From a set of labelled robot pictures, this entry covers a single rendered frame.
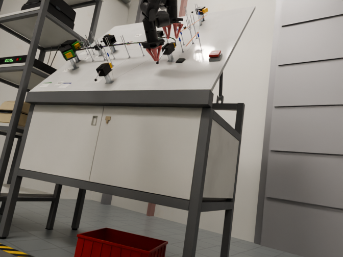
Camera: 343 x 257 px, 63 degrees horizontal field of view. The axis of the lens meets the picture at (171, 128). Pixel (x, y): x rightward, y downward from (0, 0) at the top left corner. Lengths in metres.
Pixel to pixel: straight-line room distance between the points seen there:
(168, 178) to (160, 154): 0.12
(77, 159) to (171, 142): 0.55
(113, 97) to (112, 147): 0.25
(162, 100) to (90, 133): 0.46
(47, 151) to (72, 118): 0.24
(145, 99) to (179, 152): 0.30
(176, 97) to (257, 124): 1.94
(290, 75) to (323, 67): 0.30
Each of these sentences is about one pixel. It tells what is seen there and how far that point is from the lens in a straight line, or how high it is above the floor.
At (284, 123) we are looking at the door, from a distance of 2.96.
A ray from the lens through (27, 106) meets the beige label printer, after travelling 2.09.
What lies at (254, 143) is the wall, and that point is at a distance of 3.05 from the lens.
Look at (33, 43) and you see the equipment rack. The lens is 2.07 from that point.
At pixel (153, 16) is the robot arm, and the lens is 1.36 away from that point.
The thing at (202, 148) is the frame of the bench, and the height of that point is 0.62.
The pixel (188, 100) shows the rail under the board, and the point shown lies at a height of 0.82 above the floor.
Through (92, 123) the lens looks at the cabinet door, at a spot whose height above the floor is 0.70.
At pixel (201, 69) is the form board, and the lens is 1.38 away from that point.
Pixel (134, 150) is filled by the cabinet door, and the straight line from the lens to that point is 1.33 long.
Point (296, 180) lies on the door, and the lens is 2.84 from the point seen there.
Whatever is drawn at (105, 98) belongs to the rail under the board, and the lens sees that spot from 1.47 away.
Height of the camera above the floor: 0.47
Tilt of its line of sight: 10 degrees up
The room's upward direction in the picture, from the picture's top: 9 degrees clockwise
